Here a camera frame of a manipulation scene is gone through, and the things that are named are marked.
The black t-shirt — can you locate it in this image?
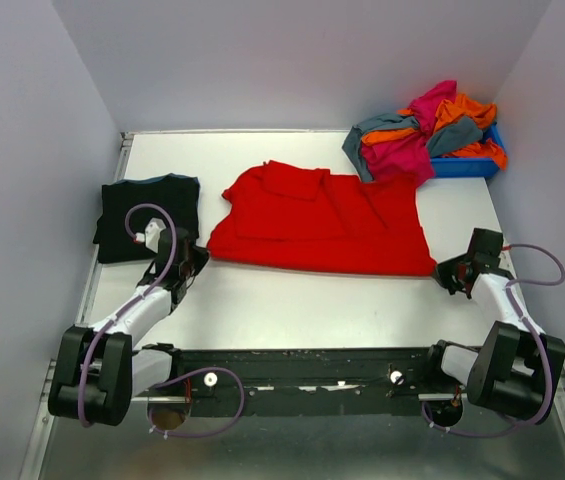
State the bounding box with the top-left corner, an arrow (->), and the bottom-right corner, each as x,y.
93,181 -> 200,264

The blue t-shirt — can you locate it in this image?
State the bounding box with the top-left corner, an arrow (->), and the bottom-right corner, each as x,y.
116,173 -> 199,185

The red t-shirt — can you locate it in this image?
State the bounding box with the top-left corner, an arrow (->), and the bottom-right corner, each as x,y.
208,161 -> 436,277

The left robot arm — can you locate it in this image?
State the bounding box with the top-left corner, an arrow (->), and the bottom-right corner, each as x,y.
48,228 -> 209,426

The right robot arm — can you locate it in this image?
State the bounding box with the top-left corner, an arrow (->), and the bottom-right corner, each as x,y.
421,228 -> 565,425

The blue plastic bin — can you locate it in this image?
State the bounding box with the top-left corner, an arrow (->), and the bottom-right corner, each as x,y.
431,123 -> 509,179

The magenta t-shirt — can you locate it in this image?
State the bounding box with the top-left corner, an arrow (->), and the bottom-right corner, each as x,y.
359,80 -> 457,185

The grey-blue t-shirt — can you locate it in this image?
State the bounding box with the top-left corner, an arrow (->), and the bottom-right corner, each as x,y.
342,113 -> 483,184

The orange t-shirt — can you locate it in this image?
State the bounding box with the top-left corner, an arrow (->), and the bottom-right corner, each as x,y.
361,92 -> 509,171

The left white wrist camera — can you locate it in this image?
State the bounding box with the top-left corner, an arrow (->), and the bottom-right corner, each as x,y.
134,218 -> 166,253

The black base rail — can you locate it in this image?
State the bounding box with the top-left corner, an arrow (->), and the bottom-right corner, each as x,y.
126,344 -> 483,419

